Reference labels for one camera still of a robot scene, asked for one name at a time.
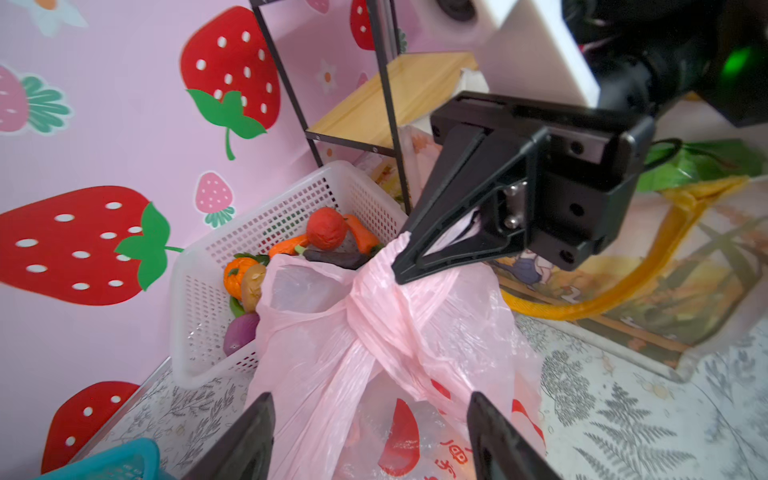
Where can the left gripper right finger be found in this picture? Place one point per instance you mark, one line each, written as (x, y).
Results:
(499, 450)

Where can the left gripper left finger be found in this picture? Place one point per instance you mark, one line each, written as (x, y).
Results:
(245, 449)

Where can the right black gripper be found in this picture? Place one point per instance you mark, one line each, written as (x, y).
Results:
(516, 175)

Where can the pink plastic grocery bag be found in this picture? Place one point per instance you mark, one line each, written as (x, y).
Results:
(325, 332)

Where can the green chips bag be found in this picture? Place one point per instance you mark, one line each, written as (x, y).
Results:
(677, 163)

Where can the white paper grocery bag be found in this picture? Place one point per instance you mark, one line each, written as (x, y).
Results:
(686, 277)

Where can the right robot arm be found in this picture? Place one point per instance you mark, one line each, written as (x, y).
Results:
(646, 55)

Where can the teal plastic basket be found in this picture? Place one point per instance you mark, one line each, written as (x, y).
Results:
(138, 459)

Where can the orange carrot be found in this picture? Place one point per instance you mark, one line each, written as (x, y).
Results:
(365, 240)

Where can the purple onion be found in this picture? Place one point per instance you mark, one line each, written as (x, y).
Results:
(240, 332)

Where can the green chili pepper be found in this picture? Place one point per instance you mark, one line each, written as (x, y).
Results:
(236, 307)

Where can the purple eggplant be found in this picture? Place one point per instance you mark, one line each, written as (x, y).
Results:
(345, 260)

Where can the red bell pepper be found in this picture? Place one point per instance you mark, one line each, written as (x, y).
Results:
(326, 229)

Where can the brown potato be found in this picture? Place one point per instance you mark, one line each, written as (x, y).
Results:
(251, 287)

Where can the small orange pumpkin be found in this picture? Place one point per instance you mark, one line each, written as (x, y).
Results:
(234, 273)

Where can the black wire wooden shelf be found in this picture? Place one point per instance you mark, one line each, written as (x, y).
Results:
(354, 78)

